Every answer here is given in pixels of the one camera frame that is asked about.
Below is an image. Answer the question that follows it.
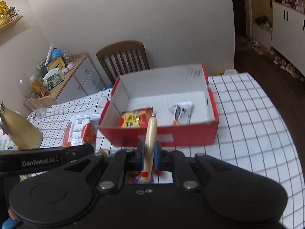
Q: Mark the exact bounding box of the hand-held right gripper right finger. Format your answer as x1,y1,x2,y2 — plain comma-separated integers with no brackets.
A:
154,142,241,192

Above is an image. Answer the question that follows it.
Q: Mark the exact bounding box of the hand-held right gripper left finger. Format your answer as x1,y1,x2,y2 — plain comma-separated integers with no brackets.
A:
57,141,146,194

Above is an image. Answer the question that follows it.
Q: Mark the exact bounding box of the red cardboard box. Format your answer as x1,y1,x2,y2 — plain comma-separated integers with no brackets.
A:
98,64,219,148

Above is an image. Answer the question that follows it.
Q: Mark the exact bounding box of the beige sausage stick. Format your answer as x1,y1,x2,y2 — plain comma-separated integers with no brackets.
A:
140,116,158,184

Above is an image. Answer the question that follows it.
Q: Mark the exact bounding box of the purple snack packet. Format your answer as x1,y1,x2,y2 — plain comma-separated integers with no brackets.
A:
125,171,154,185

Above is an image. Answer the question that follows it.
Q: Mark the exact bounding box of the red yellow snack packet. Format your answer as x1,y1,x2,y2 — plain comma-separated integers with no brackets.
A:
118,107,154,128

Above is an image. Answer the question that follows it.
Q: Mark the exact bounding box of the clear drinking glass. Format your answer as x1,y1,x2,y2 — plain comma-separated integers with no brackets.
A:
27,107,47,122

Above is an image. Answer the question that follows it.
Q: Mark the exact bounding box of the white black snack packet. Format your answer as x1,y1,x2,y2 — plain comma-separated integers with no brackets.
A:
171,101,193,126

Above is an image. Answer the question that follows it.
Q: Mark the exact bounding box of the white orange snack bag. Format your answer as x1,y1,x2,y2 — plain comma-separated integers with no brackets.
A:
61,113,101,148

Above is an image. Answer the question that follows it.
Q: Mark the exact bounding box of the small wooden stand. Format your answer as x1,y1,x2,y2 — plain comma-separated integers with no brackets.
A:
37,95,58,108

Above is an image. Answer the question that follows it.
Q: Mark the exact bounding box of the orange drink bottle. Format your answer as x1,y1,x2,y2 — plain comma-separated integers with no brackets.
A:
30,75,47,98

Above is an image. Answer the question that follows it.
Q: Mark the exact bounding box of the green white tissue pack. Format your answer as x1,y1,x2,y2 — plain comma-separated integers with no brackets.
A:
43,68,66,91

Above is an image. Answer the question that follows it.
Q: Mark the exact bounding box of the white checked tablecloth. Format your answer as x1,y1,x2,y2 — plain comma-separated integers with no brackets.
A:
0,73,299,228

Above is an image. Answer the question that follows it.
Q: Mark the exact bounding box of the wooden cabinet with grey drawers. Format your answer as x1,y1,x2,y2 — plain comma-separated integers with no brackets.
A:
23,52,105,108

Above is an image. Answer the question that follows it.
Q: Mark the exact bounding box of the brown wooden chair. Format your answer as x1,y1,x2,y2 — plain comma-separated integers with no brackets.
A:
96,40,150,85

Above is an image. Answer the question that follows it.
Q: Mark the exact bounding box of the yellow plastic container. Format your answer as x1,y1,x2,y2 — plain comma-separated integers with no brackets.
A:
46,57,66,72

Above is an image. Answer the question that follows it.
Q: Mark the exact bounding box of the clear glass cup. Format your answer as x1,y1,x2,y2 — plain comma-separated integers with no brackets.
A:
61,50,73,65

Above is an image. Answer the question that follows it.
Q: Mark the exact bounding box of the gold ornament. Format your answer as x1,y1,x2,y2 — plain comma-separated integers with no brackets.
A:
0,1,10,27

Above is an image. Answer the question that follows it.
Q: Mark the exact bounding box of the row of shoes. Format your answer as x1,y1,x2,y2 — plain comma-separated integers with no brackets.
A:
248,38,305,83

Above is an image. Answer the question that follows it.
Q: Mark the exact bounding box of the white shoe bench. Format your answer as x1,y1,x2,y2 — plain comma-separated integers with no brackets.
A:
253,17,272,49

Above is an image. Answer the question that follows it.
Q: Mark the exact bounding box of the dark brown door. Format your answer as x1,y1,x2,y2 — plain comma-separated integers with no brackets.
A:
230,0,248,37

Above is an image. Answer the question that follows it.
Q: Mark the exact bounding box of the white tall cabinet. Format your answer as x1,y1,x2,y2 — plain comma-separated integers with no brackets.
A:
272,1,305,64

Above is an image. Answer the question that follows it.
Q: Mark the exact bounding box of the wooden wall shelf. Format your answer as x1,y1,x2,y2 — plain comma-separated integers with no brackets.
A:
0,16,23,32

